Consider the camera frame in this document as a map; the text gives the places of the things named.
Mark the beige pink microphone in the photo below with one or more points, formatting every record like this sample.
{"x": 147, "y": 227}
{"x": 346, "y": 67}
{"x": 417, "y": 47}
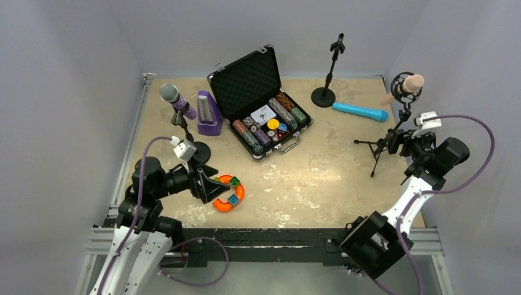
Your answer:
{"x": 405, "y": 88}

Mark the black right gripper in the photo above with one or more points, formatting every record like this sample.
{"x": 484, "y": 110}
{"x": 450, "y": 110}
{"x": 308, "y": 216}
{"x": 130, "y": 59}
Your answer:
{"x": 403, "y": 141}

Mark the purple metronome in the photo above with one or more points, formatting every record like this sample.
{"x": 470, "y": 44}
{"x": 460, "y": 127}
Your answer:
{"x": 209, "y": 116}

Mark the white playing card box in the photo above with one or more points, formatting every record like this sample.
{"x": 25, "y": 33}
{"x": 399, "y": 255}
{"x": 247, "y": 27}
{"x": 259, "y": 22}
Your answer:
{"x": 263, "y": 114}

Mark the black poker chip case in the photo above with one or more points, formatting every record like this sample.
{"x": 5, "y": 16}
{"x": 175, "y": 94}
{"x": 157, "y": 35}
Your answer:
{"x": 244, "y": 86}

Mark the blue microphone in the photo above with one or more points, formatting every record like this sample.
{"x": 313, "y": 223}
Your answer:
{"x": 375, "y": 114}

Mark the blue square brick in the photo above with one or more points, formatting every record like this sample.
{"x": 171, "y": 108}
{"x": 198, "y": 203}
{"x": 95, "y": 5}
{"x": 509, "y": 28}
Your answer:
{"x": 233, "y": 200}

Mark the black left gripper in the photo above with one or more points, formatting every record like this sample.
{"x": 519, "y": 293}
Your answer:
{"x": 195, "y": 182}

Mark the green square brick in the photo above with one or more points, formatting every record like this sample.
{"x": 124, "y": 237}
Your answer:
{"x": 234, "y": 181}

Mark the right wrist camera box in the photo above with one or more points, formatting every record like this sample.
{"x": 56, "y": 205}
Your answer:
{"x": 426, "y": 122}

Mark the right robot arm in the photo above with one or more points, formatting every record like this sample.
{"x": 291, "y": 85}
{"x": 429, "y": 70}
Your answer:
{"x": 378, "y": 241}

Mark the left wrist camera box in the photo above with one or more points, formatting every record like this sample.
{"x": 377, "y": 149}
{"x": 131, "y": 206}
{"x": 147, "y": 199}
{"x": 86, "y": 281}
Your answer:
{"x": 185, "y": 150}

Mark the purple glitter microphone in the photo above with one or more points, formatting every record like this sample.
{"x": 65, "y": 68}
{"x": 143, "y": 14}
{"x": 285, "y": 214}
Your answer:
{"x": 171, "y": 94}

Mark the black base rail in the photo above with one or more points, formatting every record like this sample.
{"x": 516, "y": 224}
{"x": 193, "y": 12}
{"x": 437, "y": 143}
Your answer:
{"x": 317, "y": 245}

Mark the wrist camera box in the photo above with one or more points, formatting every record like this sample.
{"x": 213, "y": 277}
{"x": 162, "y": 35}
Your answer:
{"x": 185, "y": 150}
{"x": 426, "y": 122}

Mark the orange curved toy track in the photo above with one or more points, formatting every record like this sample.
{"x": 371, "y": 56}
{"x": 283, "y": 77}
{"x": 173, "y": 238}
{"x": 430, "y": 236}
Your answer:
{"x": 224, "y": 207}

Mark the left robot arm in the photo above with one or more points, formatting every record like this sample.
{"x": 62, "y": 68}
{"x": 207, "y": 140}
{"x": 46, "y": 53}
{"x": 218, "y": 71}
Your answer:
{"x": 142, "y": 236}

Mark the yellow dealer button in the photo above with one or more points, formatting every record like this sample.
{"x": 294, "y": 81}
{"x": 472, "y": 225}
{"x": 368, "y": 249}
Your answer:
{"x": 273, "y": 124}

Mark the black round-base stand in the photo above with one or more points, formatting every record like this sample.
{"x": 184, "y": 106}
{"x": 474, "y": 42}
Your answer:
{"x": 203, "y": 152}
{"x": 324, "y": 97}

